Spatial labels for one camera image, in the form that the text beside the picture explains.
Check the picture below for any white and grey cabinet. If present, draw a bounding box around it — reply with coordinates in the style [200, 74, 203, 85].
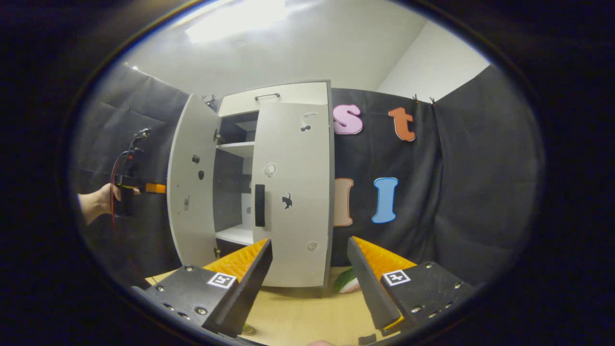
[213, 80, 335, 298]

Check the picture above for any green and white object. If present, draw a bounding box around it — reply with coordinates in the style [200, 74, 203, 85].
[334, 268, 361, 294]

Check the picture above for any black door handle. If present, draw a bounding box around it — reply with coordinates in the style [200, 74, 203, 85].
[255, 184, 266, 227]

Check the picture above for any white cabinet drawer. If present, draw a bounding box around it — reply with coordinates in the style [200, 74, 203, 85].
[218, 82, 330, 117]

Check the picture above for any white cabinet shelf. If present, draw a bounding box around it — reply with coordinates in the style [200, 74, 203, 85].
[216, 141, 255, 158]

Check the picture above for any ceiling light panel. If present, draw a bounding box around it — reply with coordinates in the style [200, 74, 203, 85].
[185, 0, 289, 44]

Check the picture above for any white cabinet door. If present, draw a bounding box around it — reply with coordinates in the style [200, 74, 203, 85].
[251, 102, 333, 289]
[167, 94, 221, 268]

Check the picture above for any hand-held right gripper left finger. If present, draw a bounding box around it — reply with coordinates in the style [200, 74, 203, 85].
[132, 238, 273, 338]

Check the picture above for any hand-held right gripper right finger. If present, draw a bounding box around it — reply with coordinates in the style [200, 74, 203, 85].
[347, 235, 477, 336]

